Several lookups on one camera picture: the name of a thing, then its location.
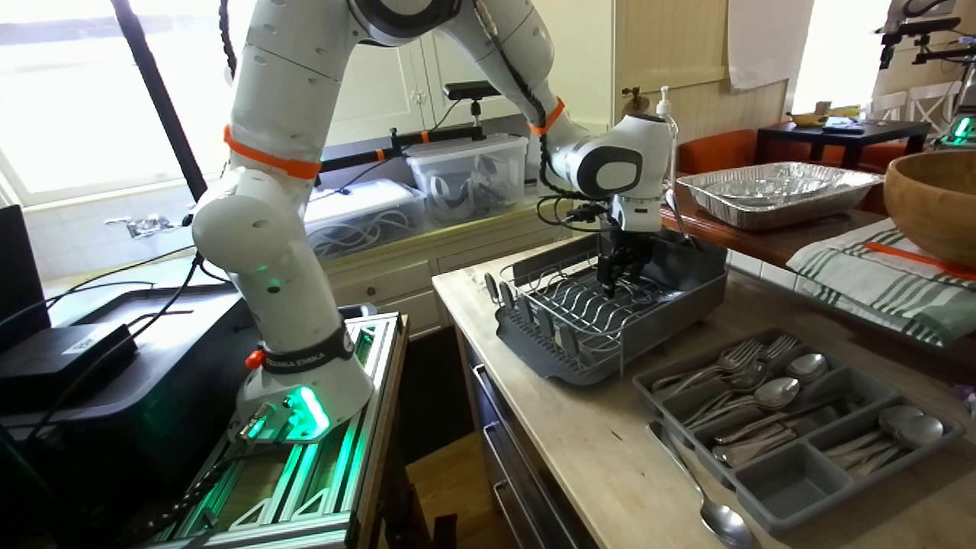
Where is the gray cutlery tray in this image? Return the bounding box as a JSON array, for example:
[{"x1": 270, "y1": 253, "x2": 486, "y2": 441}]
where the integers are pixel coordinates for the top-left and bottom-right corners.
[{"x1": 631, "y1": 323, "x2": 966, "y2": 540}]

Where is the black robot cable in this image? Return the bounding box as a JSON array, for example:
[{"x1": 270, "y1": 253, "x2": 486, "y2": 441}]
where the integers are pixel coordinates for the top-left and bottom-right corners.
[{"x1": 529, "y1": 140, "x2": 612, "y2": 233}]

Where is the dark pump bottle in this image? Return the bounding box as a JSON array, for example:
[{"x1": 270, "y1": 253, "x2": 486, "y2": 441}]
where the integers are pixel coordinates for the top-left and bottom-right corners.
[{"x1": 620, "y1": 86, "x2": 653, "y2": 118}]

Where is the silver metal fork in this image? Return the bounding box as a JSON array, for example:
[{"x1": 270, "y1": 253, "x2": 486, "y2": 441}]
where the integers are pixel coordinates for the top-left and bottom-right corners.
[
  {"x1": 649, "y1": 339, "x2": 768, "y2": 392},
  {"x1": 711, "y1": 332, "x2": 805, "y2": 383}
]

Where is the wooden bowl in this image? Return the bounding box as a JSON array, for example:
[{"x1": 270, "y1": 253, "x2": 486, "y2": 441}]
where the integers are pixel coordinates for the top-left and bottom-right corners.
[{"x1": 880, "y1": 148, "x2": 976, "y2": 271}]

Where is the clear hand sanitizer bottle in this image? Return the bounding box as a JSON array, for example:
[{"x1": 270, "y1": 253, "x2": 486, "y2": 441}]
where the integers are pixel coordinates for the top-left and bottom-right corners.
[{"x1": 649, "y1": 81, "x2": 683, "y2": 128}]

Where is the wooden island cabinet with drawers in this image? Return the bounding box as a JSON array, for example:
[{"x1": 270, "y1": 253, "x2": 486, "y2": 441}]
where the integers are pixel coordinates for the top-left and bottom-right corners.
[{"x1": 451, "y1": 320, "x2": 604, "y2": 549}]

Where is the silver metal spoon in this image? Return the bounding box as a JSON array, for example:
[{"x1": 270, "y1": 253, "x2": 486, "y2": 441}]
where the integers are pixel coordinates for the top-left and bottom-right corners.
[
  {"x1": 649, "y1": 421, "x2": 758, "y2": 549},
  {"x1": 788, "y1": 348, "x2": 832, "y2": 383},
  {"x1": 683, "y1": 376, "x2": 805, "y2": 429}
]

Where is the black bar with orange clamps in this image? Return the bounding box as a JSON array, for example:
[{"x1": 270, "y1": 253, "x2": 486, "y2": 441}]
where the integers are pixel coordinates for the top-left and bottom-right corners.
[{"x1": 318, "y1": 118, "x2": 536, "y2": 175}]

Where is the small silver teaspoon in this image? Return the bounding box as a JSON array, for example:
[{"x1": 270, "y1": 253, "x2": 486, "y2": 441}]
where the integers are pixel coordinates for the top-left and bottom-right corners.
[{"x1": 820, "y1": 402, "x2": 950, "y2": 461}]

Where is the clear plastic storage bin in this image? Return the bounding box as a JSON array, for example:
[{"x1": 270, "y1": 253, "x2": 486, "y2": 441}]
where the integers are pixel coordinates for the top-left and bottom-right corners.
[
  {"x1": 402, "y1": 134, "x2": 532, "y2": 228},
  {"x1": 301, "y1": 179, "x2": 430, "y2": 259}
]

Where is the cream low cabinet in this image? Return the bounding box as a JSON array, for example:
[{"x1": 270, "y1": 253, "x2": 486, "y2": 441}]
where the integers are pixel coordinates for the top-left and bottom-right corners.
[{"x1": 39, "y1": 196, "x2": 584, "y2": 339}]

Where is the black camera on tripod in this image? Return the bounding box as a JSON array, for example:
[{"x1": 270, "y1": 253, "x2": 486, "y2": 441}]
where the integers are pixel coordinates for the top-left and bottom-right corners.
[{"x1": 443, "y1": 75, "x2": 509, "y2": 140}]

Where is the black diagonal pole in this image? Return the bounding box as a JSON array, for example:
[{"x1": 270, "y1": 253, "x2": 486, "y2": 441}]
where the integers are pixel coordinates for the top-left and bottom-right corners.
[{"x1": 106, "y1": 0, "x2": 210, "y2": 202}]

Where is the flat black device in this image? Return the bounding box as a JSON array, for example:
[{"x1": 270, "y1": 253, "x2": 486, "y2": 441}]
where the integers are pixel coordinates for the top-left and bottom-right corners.
[{"x1": 0, "y1": 320, "x2": 141, "y2": 416}]

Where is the white wooden chair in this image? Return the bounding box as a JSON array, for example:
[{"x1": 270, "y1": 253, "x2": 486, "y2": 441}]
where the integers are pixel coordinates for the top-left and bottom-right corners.
[{"x1": 868, "y1": 80, "x2": 965, "y2": 134}]

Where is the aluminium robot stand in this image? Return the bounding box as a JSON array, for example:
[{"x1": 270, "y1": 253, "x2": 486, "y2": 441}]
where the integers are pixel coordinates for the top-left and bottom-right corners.
[{"x1": 149, "y1": 309, "x2": 410, "y2": 549}]

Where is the gray utensil holder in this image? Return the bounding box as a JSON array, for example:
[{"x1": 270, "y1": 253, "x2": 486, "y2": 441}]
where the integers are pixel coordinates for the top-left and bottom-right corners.
[{"x1": 649, "y1": 233, "x2": 732, "y2": 309}]

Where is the gray wire dish rack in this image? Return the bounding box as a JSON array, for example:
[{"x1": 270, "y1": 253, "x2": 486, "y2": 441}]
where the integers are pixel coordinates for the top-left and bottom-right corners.
[{"x1": 492, "y1": 228, "x2": 732, "y2": 389}]

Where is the silver table knife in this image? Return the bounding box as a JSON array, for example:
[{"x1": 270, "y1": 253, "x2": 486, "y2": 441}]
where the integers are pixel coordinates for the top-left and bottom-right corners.
[
  {"x1": 715, "y1": 421, "x2": 818, "y2": 474},
  {"x1": 711, "y1": 402, "x2": 842, "y2": 455}
]

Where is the orange cushion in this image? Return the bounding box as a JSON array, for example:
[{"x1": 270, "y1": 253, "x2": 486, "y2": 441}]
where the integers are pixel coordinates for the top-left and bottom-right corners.
[{"x1": 674, "y1": 124, "x2": 767, "y2": 177}]

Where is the black monitor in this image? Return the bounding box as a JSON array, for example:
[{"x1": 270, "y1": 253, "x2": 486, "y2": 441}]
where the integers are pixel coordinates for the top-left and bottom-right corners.
[{"x1": 0, "y1": 202, "x2": 56, "y2": 348}]

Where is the small black table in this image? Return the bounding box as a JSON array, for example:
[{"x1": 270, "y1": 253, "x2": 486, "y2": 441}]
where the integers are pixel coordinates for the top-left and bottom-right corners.
[{"x1": 755, "y1": 118, "x2": 932, "y2": 175}]

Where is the black camera rig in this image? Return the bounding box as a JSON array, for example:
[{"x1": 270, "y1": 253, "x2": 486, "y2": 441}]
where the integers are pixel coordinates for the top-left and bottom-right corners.
[{"x1": 878, "y1": 0, "x2": 976, "y2": 72}]

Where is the aluminium foil tray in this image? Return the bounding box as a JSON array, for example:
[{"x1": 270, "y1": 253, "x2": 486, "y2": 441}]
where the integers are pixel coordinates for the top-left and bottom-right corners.
[{"x1": 674, "y1": 158, "x2": 883, "y2": 233}]

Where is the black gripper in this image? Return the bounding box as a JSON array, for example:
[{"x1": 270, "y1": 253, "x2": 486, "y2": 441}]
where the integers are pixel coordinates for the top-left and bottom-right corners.
[{"x1": 599, "y1": 228, "x2": 665, "y2": 294}]

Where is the white hanging paper sheet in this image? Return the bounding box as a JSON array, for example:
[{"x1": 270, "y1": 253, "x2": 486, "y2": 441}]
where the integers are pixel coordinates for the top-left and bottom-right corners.
[{"x1": 727, "y1": 0, "x2": 818, "y2": 90}]

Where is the green striped white towel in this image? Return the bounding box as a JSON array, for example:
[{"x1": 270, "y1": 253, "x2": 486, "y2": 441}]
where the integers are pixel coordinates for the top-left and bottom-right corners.
[{"x1": 788, "y1": 216, "x2": 976, "y2": 350}]

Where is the large black box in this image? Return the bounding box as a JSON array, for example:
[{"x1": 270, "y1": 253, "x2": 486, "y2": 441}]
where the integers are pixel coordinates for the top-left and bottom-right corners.
[{"x1": 0, "y1": 284, "x2": 261, "y2": 549}]

